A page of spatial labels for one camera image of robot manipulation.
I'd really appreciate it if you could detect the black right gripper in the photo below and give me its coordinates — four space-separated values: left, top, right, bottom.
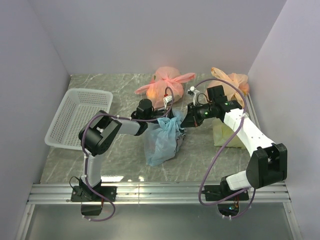
180 101 216 128

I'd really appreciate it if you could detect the blue printed plastic bag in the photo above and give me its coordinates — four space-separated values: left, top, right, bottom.
143 109 187 167

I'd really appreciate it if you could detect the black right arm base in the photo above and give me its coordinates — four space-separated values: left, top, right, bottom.
201 185 249 217

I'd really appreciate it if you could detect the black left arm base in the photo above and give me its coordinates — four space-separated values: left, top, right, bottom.
70 186 117 217

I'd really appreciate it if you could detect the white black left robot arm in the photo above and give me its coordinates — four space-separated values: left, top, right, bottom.
78 98 174 201

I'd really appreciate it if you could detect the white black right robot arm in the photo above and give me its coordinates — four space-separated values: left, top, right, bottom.
181 85 288 200

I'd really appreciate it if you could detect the green yellow tied plastic bag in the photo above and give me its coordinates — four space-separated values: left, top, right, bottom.
212 119 246 150

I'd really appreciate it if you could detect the pink tied plastic bag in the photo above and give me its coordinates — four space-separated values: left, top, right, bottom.
134 66 196 109

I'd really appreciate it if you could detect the orange tied plastic bag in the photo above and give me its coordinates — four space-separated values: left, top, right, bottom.
207 67 250 106

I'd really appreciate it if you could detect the white plastic perforated basket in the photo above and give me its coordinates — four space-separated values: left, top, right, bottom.
44 88 113 150

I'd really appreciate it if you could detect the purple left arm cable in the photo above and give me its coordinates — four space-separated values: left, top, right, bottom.
81 86 175 222

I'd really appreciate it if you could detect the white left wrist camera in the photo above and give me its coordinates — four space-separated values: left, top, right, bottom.
163 94 173 108

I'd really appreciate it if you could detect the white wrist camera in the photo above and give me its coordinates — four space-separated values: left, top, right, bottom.
163 94 173 108
187 86 200 106

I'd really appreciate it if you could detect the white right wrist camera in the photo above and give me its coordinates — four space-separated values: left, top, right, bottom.
187 86 200 106

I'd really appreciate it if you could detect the aluminium front rail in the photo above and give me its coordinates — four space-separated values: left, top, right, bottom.
27 182 291 205

